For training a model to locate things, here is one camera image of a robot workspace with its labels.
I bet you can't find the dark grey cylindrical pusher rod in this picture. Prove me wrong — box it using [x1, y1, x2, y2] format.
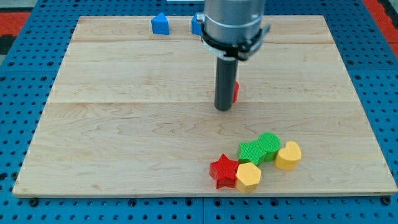
[214, 58, 238, 111]

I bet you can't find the blue cube block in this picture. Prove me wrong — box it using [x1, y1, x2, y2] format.
[191, 14, 202, 35]

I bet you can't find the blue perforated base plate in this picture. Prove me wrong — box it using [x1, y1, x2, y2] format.
[1, 1, 397, 223]

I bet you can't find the blue triangle block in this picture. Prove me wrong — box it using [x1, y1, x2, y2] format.
[151, 12, 170, 35]

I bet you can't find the red circle block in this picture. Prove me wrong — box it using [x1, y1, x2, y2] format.
[233, 81, 239, 103]

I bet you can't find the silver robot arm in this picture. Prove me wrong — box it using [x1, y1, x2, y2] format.
[197, 0, 271, 111]

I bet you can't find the yellow heart block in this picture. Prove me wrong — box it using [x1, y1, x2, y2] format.
[274, 141, 302, 170]

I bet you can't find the green circle block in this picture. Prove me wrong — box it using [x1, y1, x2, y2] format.
[257, 133, 280, 162]

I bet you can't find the yellow hexagon block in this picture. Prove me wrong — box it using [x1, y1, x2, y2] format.
[235, 162, 262, 194]

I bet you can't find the red star block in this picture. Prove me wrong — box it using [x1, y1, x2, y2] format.
[209, 154, 239, 189]

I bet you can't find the light wooden board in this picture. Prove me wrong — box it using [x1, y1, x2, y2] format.
[12, 16, 397, 198]

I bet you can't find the green star block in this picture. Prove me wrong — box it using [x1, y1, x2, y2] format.
[238, 140, 266, 166]

